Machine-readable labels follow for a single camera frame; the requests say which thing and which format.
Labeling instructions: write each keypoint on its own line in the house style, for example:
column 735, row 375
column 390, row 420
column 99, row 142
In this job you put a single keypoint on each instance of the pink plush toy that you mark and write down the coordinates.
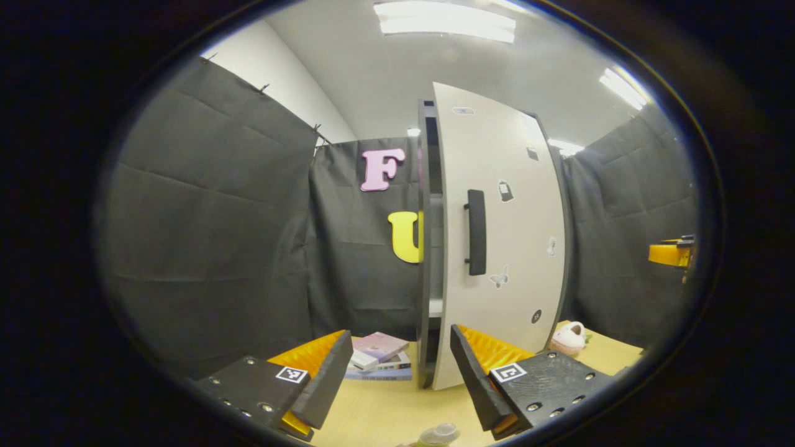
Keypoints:
column 568, row 339

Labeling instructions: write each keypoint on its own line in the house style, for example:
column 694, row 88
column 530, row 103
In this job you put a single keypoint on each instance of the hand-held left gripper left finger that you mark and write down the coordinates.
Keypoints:
column 329, row 375

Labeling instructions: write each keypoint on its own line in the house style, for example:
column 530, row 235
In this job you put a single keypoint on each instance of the white book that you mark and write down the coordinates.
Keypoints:
column 360, row 362

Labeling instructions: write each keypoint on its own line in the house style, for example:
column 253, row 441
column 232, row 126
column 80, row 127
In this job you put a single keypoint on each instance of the blue book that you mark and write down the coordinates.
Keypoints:
column 382, row 375

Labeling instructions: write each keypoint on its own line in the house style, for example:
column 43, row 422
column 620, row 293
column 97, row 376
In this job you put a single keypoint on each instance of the black backdrop cloth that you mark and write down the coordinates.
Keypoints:
column 205, row 248

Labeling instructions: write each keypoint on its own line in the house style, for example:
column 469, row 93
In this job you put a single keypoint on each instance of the clear bottle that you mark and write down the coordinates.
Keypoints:
column 440, row 434

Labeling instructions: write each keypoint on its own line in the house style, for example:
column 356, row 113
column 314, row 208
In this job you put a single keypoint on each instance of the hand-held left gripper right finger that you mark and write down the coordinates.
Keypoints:
column 475, row 382

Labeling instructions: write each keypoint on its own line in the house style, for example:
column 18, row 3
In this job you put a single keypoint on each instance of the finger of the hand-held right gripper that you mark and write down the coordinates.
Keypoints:
column 667, row 253

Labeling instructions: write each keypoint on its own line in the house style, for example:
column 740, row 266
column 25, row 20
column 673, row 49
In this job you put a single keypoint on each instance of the ceiling light panel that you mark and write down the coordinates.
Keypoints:
column 624, row 87
column 444, row 22
column 565, row 146

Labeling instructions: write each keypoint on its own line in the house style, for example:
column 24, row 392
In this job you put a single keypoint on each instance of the white cabinet door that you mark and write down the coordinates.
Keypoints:
column 522, row 236

